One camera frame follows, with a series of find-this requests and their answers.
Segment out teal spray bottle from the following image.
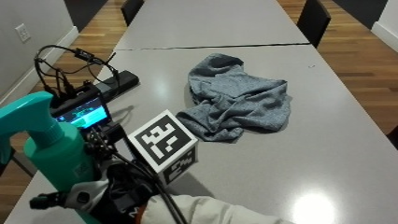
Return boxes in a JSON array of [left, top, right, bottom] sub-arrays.
[[0, 91, 104, 224]]

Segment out white marker cube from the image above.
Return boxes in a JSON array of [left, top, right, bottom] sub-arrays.
[[126, 108, 199, 185]]

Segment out small black screen device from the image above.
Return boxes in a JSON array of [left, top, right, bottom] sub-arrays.
[[48, 83, 113, 130]]

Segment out black rectangular bar device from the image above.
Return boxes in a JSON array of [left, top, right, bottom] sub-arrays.
[[96, 69, 141, 102]]

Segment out grey cloth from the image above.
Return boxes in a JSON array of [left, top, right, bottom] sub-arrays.
[[176, 52, 294, 144]]

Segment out black chair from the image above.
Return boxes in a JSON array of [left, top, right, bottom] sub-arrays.
[[385, 124, 398, 151], [120, 0, 145, 27], [295, 0, 333, 49]]

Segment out black mounting bracket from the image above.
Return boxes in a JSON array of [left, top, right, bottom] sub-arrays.
[[81, 122, 128, 162]]

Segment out black glove cable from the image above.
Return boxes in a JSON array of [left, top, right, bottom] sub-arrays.
[[108, 148, 188, 224]]

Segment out black looped cables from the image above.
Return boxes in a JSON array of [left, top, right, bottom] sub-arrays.
[[33, 44, 122, 97]]

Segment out white wall outlet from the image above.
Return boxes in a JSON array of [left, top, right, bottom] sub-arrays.
[[13, 22, 32, 44]]

